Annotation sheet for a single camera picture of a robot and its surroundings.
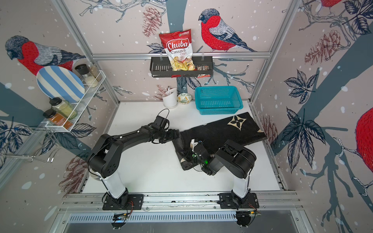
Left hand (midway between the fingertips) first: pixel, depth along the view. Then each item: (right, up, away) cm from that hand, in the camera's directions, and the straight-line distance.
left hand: (178, 134), depth 93 cm
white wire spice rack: (-49, +12, -28) cm, 58 cm away
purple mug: (-25, -7, -43) cm, 50 cm away
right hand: (+1, -10, -5) cm, 11 cm away
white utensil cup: (-7, +24, +15) cm, 29 cm away
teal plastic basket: (+32, +25, +29) cm, 50 cm away
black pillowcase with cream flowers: (+45, +4, +8) cm, 46 cm away
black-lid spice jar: (-51, +34, -10) cm, 63 cm away
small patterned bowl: (+3, +27, +29) cm, 40 cm away
